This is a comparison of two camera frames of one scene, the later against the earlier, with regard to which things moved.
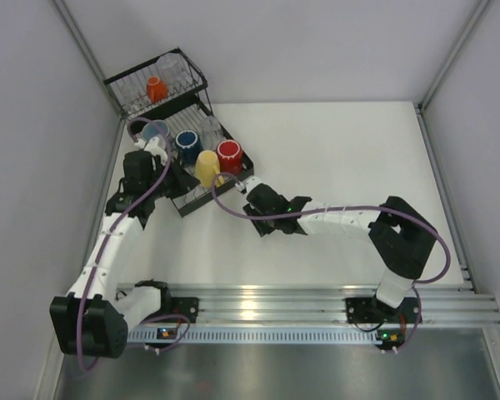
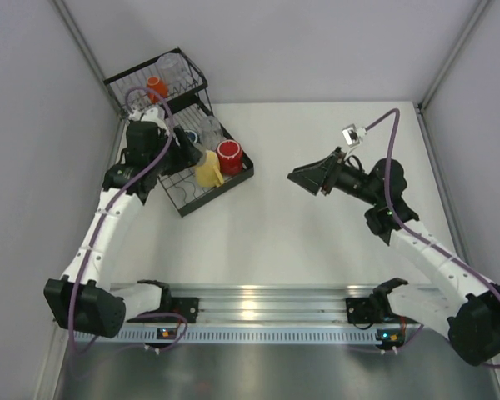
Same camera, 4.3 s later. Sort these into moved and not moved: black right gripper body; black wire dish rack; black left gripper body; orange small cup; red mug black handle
Moved: black right gripper body; black left gripper body
Not moved: black wire dish rack; red mug black handle; orange small cup
